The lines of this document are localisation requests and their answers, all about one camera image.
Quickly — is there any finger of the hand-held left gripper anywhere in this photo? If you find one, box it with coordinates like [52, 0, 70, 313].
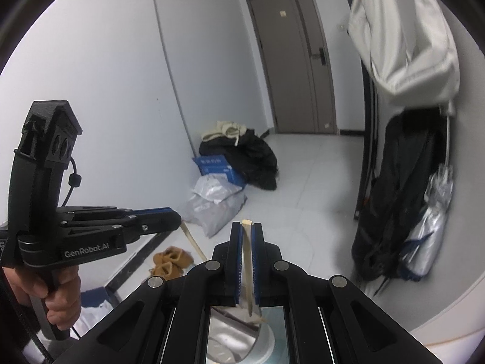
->
[61, 211, 183, 245]
[57, 207, 178, 223]

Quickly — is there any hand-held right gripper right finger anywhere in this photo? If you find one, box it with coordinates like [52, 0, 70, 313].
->
[250, 223, 415, 364]

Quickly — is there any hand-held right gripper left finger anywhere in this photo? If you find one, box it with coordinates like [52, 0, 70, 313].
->
[81, 223, 245, 364]

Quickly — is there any pale bamboo chopstick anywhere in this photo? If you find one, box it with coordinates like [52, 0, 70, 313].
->
[242, 218, 257, 322]
[181, 223, 208, 263]

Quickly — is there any white oval utensil holder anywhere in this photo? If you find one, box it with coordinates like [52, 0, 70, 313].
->
[207, 306, 276, 364]

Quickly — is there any white puffy shoulder bag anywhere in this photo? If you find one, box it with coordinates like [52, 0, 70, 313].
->
[348, 0, 461, 107]

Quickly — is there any person's left hand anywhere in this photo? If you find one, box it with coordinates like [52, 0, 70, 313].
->
[2, 265, 82, 330]

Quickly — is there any brown suede shoe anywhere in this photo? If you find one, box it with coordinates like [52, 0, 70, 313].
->
[153, 247, 194, 270]
[149, 261, 184, 278]

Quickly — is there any large grey plastic mailer bag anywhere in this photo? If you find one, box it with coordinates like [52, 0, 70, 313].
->
[182, 191, 247, 239]

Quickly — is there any blue cardboard box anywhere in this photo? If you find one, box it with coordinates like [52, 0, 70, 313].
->
[192, 155, 247, 186]

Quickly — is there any blue cloth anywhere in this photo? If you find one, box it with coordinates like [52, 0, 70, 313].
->
[81, 288, 114, 308]

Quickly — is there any black clothes pile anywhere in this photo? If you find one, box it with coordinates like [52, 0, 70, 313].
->
[199, 129, 279, 190]

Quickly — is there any white plastic bag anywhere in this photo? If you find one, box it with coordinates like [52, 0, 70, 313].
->
[72, 303, 114, 338]

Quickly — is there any cream cloth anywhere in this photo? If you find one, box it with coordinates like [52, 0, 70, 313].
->
[201, 120, 249, 147]

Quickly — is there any black backpack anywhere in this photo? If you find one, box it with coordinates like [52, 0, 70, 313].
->
[350, 108, 451, 285]

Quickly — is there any silver folded umbrella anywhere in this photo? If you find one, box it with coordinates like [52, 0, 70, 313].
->
[402, 100, 457, 279]

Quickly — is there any grey entrance door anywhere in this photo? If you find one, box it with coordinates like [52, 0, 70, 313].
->
[246, 0, 338, 135]

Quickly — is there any white cabinet with wooden trim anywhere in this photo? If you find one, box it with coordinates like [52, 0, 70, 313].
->
[411, 269, 485, 364]

